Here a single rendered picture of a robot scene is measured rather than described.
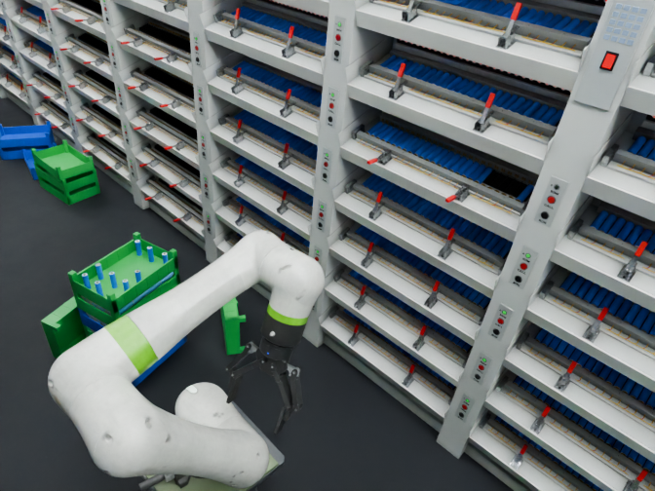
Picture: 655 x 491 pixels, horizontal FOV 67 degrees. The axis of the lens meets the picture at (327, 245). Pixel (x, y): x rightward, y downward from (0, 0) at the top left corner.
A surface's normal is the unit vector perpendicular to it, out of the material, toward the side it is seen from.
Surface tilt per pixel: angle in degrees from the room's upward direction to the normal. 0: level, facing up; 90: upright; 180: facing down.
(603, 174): 19
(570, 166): 90
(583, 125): 90
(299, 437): 0
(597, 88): 90
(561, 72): 109
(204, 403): 2
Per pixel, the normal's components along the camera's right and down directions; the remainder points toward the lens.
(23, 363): 0.09, -0.80
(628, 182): -0.14, -0.63
